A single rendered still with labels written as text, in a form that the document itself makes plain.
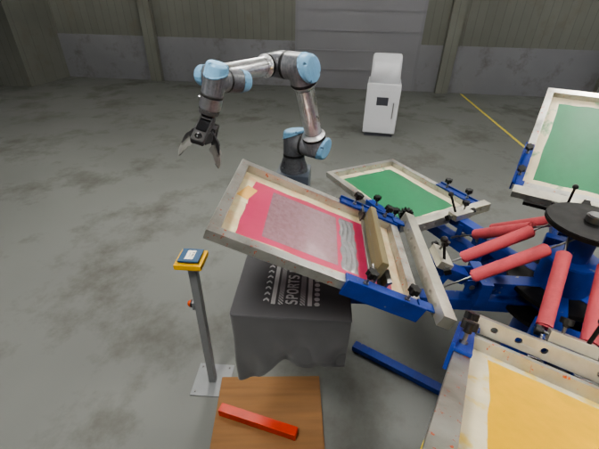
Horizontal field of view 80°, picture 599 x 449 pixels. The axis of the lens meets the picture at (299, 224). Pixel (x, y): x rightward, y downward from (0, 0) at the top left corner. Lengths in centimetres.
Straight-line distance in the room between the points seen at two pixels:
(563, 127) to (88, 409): 323
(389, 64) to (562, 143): 422
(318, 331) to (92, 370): 169
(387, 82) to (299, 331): 536
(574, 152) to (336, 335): 177
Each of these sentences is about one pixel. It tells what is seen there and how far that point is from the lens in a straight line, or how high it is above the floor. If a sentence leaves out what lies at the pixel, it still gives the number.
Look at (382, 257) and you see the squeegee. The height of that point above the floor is 123.
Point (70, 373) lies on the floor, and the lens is 281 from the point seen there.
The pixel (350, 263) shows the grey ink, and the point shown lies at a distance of 136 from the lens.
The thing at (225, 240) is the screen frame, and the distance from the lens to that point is 115.
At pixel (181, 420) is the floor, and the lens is 237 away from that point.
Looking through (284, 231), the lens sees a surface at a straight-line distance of 134.
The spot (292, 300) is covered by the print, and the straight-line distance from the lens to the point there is 151.
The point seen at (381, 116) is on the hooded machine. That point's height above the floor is 35.
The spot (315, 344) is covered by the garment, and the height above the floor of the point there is 81.
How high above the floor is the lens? 200
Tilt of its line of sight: 32 degrees down
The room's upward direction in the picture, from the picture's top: 1 degrees clockwise
